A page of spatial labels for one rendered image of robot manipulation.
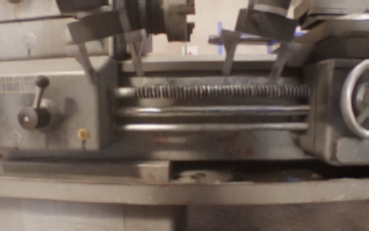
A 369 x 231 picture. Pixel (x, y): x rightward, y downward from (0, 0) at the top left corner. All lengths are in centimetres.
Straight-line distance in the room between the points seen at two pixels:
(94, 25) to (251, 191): 57
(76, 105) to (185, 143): 37
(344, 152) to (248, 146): 28
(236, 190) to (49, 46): 77
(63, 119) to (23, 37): 39
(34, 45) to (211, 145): 73
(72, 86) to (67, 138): 15
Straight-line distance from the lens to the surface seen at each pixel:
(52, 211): 87
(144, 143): 71
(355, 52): 67
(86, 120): 58
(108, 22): 47
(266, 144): 74
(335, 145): 64
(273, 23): 48
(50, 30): 83
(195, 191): 55
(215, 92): 58
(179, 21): 86
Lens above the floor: 69
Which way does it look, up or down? 5 degrees down
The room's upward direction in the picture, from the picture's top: 1 degrees counter-clockwise
